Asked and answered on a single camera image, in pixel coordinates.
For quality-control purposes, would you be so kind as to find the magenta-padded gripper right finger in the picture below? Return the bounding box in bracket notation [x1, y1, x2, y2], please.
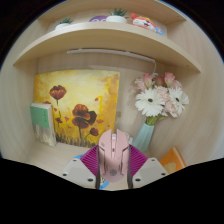
[125, 143, 169, 190]

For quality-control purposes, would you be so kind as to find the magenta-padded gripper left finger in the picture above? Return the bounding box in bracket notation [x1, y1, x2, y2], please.
[61, 144, 102, 191]

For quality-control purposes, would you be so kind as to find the pink computer mouse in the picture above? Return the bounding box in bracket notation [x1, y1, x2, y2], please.
[97, 128, 131, 183]

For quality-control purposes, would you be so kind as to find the orange book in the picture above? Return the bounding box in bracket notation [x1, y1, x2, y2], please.
[159, 146, 188, 175]

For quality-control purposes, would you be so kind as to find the pale teal faceted vase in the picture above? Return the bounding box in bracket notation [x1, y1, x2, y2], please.
[132, 122, 156, 153]

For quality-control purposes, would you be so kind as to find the green and beige book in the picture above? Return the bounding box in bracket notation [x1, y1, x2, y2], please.
[29, 102, 58, 148]

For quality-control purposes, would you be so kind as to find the pink and white flower bouquet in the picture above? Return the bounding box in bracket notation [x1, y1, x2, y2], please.
[134, 71, 190, 127]

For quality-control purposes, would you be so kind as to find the yellow poppy flower painting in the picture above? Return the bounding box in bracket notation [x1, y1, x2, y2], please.
[33, 69, 121, 149]

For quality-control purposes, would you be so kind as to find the white light bar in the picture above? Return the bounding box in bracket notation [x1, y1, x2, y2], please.
[66, 48, 157, 65]

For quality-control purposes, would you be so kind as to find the wooden shelf with ornaments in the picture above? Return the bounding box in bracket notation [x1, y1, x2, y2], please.
[13, 6, 202, 74]

